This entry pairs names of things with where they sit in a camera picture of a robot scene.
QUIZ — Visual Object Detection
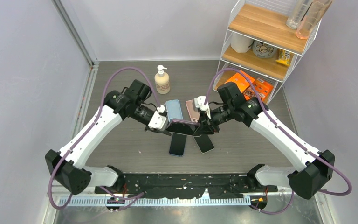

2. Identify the light blue phone case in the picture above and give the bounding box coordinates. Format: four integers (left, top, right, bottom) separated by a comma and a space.
165, 99, 183, 121

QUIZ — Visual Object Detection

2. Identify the pink phone case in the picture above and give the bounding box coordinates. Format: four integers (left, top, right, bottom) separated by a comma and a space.
186, 99, 200, 122

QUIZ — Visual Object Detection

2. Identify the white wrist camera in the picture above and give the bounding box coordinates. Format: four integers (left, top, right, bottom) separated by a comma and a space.
193, 96, 211, 119
150, 105, 168, 128

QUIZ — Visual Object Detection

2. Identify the orange cardboard box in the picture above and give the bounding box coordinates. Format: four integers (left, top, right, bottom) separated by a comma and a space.
243, 78, 274, 103

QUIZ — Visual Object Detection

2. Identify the yellow snack packet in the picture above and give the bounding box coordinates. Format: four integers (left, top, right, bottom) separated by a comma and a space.
276, 49, 291, 67

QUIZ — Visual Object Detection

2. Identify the clear plastic bottle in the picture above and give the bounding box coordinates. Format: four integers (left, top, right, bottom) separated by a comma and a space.
286, 0, 313, 29

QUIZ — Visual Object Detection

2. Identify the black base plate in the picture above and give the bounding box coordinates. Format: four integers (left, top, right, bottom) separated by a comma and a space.
95, 173, 278, 199

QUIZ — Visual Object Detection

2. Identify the white wire shelf rack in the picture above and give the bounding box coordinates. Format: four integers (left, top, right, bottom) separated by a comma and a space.
217, 0, 319, 104

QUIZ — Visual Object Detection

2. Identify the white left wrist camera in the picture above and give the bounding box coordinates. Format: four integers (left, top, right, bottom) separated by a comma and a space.
150, 105, 168, 128

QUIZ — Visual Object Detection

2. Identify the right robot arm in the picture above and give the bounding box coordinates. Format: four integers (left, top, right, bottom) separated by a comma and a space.
194, 82, 335, 199

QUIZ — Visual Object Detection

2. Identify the cream lotion pump bottle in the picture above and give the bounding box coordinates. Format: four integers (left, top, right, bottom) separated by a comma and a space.
154, 65, 171, 95

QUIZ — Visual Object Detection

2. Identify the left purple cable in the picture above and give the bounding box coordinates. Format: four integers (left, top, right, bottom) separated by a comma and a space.
48, 66, 164, 214

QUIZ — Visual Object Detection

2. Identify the dark phone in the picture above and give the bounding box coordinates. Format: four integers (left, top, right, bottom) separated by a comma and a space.
166, 119, 200, 136

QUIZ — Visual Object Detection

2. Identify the black smartphone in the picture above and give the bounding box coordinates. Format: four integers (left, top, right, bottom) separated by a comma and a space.
194, 135, 214, 154

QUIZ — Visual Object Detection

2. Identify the white paper roll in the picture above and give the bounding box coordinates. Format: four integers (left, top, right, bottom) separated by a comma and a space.
230, 33, 254, 53

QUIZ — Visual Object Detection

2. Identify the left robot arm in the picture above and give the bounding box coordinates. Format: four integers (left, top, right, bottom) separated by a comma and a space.
45, 80, 168, 195

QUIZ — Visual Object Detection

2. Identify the cartoon printed tin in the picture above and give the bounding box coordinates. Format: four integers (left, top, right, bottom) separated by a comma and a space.
252, 40, 278, 58

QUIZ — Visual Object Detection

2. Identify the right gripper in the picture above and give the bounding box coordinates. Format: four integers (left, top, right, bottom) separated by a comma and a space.
193, 103, 234, 136

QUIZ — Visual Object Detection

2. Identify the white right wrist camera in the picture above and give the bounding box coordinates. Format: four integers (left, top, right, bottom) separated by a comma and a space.
193, 96, 211, 119

